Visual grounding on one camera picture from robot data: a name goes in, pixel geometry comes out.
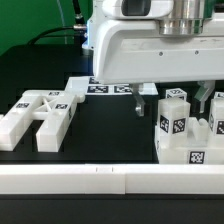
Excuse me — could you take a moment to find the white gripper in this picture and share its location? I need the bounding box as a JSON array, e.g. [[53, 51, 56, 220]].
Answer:
[[93, 18, 224, 117]]

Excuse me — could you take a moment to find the white chair seat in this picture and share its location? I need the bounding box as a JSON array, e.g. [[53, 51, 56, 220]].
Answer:
[[154, 117, 224, 165]]

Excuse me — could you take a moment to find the white chair back frame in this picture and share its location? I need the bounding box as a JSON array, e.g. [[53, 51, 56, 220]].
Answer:
[[0, 90, 85, 152]]

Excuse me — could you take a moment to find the white tagged cube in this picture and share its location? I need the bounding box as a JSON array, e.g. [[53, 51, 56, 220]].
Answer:
[[166, 88, 187, 100]]

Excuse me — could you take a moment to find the white tagged block right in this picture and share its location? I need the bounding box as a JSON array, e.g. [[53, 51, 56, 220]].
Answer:
[[214, 92, 224, 99]]

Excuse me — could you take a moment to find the white marker base plate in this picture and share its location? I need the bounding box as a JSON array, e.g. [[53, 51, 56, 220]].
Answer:
[[64, 75, 158, 96]]

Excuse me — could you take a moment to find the black cable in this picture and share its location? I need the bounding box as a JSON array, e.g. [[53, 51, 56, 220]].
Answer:
[[27, 0, 88, 46]]

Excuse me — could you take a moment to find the white front rail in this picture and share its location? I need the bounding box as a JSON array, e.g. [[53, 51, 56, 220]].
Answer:
[[0, 164, 224, 194]]

